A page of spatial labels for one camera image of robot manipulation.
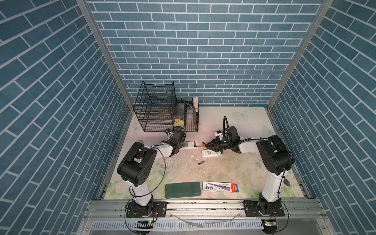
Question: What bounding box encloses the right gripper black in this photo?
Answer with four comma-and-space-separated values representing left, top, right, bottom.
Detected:
205, 136, 232, 154

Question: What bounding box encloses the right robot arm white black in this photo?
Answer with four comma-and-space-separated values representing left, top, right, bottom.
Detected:
203, 126, 295, 216

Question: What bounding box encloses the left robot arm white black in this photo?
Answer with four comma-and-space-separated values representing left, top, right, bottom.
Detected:
117, 126, 186, 217

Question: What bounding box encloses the yellow item in basket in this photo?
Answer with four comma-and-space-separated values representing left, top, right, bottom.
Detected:
173, 117, 185, 128

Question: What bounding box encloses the green flat case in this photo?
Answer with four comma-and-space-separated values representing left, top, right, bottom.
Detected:
164, 182, 201, 199

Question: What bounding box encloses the white blue red package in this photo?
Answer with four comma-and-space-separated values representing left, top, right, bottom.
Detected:
202, 181, 239, 193

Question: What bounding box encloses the metal spoon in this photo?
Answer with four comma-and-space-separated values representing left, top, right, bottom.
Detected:
283, 177, 291, 187

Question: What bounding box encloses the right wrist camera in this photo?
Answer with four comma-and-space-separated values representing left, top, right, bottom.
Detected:
214, 130, 224, 140

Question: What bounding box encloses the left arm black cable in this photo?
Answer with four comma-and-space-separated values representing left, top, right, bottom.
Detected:
129, 146, 166, 198

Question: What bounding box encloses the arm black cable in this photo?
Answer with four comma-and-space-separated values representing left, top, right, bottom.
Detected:
222, 116, 259, 147
129, 146, 166, 198

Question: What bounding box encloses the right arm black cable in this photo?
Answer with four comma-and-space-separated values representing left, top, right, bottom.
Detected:
222, 116, 259, 147

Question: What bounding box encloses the black wire mesh basket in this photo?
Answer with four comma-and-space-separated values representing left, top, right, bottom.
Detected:
173, 98, 199, 132

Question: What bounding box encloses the black wire file rack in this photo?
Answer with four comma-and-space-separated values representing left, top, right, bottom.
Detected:
134, 81, 176, 132

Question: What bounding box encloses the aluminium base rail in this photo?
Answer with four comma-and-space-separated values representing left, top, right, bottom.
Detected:
78, 198, 334, 235

